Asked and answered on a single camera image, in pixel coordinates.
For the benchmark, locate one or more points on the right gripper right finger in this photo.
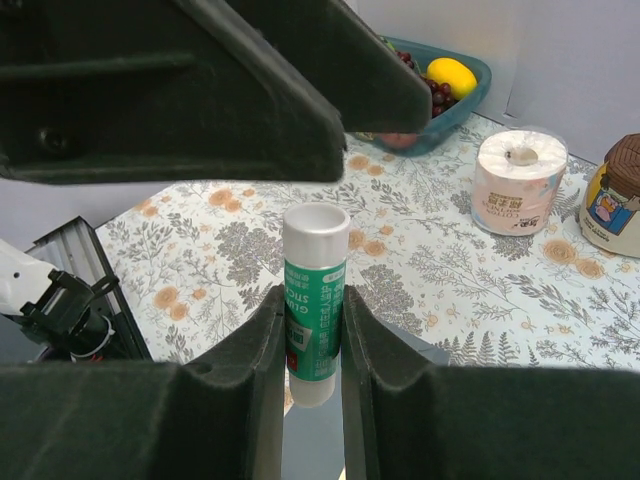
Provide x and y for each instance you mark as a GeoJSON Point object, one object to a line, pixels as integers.
{"type": "Point", "coordinates": [533, 423]}

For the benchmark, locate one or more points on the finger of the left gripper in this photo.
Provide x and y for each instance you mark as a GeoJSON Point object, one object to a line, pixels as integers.
{"type": "Point", "coordinates": [336, 51]}
{"type": "Point", "coordinates": [145, 91]}

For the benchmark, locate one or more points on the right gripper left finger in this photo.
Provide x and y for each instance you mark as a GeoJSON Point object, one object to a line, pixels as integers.
{"type": "Point", "coordinates": [217, 417]}

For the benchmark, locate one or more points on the grey envelope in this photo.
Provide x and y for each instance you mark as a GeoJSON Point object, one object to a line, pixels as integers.
{"type": "Point", "coordinates": [383, 426]}

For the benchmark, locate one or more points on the green white glue stick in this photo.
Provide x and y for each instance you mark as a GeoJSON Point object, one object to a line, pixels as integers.
{"type": "Point", "coordinates": [315, 241]}

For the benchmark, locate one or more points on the red apple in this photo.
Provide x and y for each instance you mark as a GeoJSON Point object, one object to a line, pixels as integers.
{"type": "Point", "coordinates": [397, 141]}

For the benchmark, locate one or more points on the dark purple grapes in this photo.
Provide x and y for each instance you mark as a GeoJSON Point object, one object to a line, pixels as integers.
{"type": "Point", "coordinates": [441, 93]}

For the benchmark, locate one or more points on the teal plastic fruit basket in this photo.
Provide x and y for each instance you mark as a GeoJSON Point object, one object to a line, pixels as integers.
{"type": "Point", "coordinates": [441, 127]}

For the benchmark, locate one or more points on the yellow mango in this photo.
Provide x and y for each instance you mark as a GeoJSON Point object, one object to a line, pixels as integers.
{"type": "Point", "coordinates": [460, 78]}

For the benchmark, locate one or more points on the floral table mat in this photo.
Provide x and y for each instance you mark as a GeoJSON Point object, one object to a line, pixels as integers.
{"type": "Point", "coordinates": [195, 259]}

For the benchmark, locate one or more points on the white toilet paper roll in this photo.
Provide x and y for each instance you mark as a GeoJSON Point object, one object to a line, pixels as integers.
{"type": "Point", "coordinates": [517, 176]}

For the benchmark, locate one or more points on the brown toilet paper roll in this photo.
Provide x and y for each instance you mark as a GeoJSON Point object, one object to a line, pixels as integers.
{"type": "Point", "coordinates": [609, 215]}

